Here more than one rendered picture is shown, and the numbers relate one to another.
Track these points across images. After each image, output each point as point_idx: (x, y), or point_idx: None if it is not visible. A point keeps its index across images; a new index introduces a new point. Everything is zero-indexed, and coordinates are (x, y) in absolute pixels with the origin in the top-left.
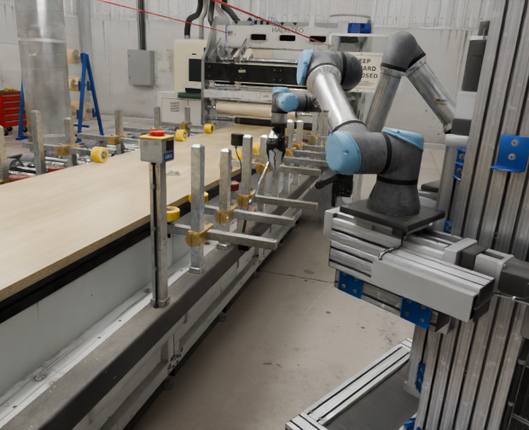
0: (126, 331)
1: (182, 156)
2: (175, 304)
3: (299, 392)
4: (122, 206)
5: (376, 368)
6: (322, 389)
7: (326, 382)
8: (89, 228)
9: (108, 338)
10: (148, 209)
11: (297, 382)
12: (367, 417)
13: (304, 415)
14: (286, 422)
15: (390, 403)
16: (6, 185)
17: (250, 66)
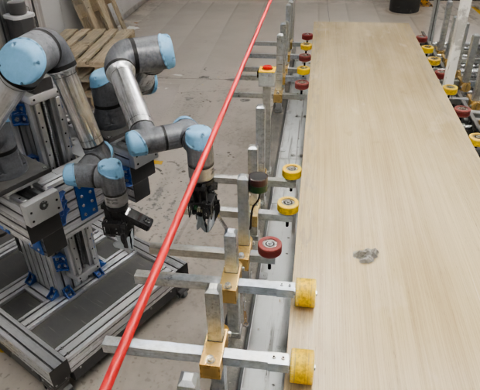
0: (270, 155)
1: (460, 387)
2: None
3: (177, 363)
4: (334, 167)
5: (104, 321)
6: (154, 372)
7: (148, 382)
8: (324, 140)
9: (276, 152)
10: (309, 168)
11: (179, 376)
12: (128, 281)
13: (174, 268)
14: (189, 330)
15: (105, 295)
16: None
17: None
